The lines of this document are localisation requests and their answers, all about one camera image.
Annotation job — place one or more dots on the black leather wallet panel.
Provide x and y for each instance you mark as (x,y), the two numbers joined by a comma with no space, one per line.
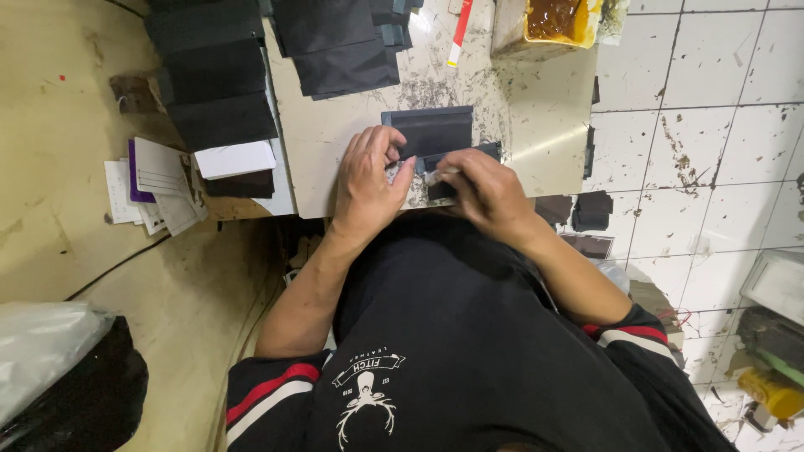
(433,129)

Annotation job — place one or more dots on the small white glue applicator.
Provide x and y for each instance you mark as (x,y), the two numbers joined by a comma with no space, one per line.
(433,177)

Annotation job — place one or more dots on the pile of black fabric pieces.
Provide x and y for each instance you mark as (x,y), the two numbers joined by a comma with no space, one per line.
(342,44)

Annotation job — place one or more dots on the yellow bottle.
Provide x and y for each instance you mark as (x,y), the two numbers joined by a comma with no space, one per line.
(769,392)

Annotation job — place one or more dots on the clear plastic bag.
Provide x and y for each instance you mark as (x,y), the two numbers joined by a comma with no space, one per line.
(37,351)

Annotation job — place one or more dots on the purple paper sheet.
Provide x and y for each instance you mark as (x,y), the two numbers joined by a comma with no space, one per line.
(134,182)

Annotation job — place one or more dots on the black strip at table edge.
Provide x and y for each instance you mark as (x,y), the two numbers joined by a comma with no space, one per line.
(589,154)

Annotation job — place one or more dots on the narrow black leather strip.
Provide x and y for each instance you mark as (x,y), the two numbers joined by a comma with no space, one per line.
(487,150)

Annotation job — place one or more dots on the container of yellow-brown glue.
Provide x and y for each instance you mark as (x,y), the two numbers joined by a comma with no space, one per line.
(553,22)

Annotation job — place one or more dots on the heap of black leather scraps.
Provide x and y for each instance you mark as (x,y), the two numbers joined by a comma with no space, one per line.
(590,210)

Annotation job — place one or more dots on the row of black leather panels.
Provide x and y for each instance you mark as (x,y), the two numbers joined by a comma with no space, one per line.
(213,75)

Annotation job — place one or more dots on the person's right fingers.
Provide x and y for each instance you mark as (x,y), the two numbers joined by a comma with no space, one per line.
(458,166)

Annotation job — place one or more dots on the red and white stick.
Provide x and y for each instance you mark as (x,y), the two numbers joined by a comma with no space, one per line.
(459,31)

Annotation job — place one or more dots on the dark brown leather piece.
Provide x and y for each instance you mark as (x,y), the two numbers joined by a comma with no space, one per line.
(242,184)

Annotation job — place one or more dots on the person's left hand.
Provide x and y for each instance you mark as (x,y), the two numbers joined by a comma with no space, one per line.
(364,188)

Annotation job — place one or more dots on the dark box with green edge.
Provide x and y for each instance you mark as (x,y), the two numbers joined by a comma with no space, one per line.
(772,342)

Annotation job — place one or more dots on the black bag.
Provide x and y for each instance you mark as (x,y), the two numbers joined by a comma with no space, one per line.
(94,402)

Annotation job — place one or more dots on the white blank card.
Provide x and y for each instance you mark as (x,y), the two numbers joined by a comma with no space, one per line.
(233,159)

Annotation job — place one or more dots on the heap of white paper sheets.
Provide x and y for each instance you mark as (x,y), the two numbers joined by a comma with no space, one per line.
(169,188)

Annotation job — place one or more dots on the person's black printed shirt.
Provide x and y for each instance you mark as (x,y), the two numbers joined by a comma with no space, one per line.
(465,351)

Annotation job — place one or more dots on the person's right hand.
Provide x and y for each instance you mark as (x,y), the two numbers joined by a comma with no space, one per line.
(496,201)

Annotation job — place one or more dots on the white plastic tray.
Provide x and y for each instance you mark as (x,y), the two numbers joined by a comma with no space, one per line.
(776,282)

